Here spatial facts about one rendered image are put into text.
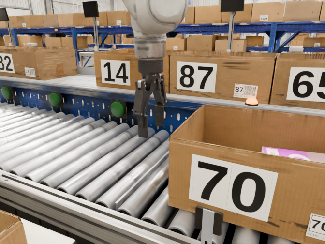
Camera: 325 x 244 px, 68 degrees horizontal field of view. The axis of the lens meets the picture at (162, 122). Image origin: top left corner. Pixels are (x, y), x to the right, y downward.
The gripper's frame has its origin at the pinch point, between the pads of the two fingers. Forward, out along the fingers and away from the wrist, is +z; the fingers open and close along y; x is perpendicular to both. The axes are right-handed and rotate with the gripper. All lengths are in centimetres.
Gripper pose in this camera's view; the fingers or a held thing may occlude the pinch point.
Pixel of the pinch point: (151, 125)
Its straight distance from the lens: 76.6
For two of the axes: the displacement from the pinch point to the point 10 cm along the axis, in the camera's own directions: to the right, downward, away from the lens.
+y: -4.4, 3.0, -8.5
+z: 0.0, 9.4, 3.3
